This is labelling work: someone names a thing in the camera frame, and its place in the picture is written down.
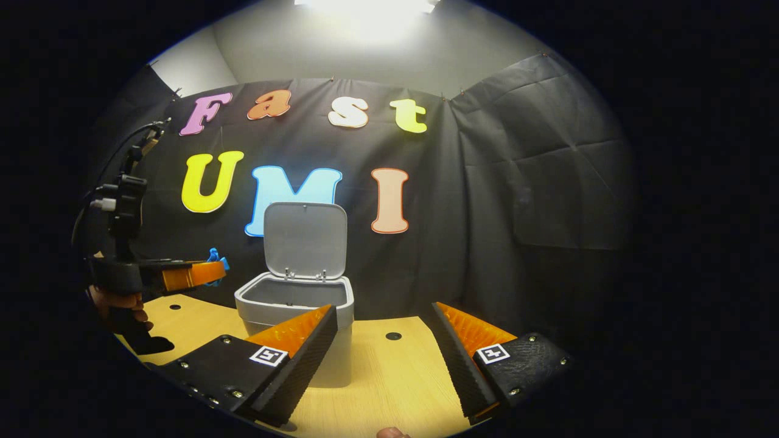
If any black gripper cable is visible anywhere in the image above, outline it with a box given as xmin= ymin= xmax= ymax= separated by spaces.
xmin=72 ymin=122 xmax=165 ymax=244

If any long ceiling light panel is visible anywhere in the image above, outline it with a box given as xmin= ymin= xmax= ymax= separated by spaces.
xmin=295 ymin=0 xmax=439 ymax=16

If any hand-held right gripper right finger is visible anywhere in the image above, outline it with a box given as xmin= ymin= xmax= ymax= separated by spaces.
xmin=432 ymin=302 xmax=573 ymax=425

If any blue paper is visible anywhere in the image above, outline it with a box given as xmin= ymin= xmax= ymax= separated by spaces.
xmin=204 ymin=248 xmax=231 ymax=287

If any wooden desktop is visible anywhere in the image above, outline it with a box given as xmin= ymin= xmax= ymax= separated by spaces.
xmin=116 ymin=294 xmax=481 ymax=438

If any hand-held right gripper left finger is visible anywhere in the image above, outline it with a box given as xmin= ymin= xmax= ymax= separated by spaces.
xmin=146 ymin=304 xmax=338 ymax=426

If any black backdrop cloth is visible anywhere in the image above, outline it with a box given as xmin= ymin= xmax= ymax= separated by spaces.
xmin=91 ymin=52 xmax=637 ymax=341

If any white desktop garbage bin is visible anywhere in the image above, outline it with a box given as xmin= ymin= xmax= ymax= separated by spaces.
xmin=234 ymin=202 xmax=355 ymax=388

